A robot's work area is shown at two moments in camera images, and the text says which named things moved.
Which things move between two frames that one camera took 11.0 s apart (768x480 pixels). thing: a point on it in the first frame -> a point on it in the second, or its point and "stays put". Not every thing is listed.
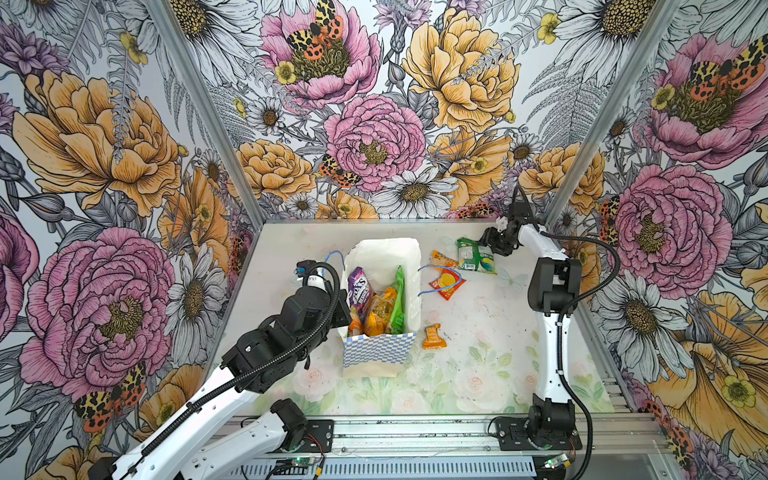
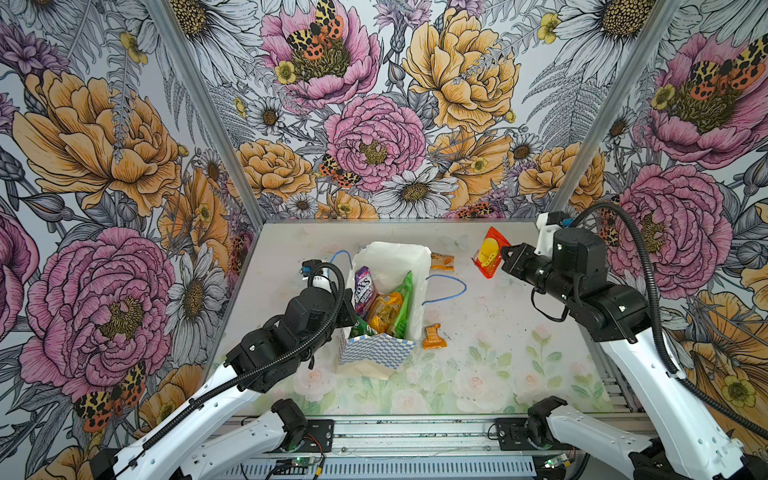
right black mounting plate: (513, 435) stays put
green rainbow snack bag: (474, 256) -> (361, 328)
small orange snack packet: (432, 340) stays put
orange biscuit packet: (437, 258) stays put
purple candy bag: (359, 291) stays put
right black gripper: (489, 237) -> (515, 267)
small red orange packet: (447, 278) -> (488, 255)
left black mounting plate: (318, 436) stays put
